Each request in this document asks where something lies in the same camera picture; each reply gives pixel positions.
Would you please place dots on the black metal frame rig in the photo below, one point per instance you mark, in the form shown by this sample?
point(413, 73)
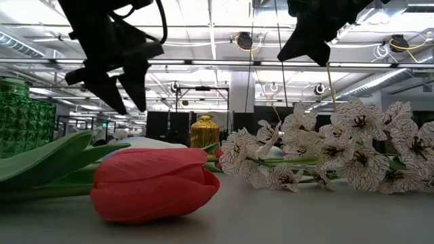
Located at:
point(202, 88)

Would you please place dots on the green textured glass vase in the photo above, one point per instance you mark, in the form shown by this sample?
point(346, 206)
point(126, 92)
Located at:
point(23, 122)

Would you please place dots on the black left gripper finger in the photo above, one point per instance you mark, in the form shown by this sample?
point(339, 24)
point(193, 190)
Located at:
point(137, 74)
point(98, 84)

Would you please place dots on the black partition panel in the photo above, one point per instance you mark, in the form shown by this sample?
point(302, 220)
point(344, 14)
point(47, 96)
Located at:
point(157, 125)
point(179, 127)

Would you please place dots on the amber glass bottle vase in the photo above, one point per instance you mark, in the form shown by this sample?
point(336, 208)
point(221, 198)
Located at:
point(204, 133)

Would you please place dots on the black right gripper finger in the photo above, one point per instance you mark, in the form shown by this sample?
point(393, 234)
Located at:
point(322, 54)
point(298, 47)

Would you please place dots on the white speckled flower bunch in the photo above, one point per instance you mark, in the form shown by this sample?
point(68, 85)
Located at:
point(237, 149)
point(364, 166)

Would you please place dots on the red artificial tulip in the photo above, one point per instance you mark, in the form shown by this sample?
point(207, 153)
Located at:
point(152, 183)
point(218, 154)

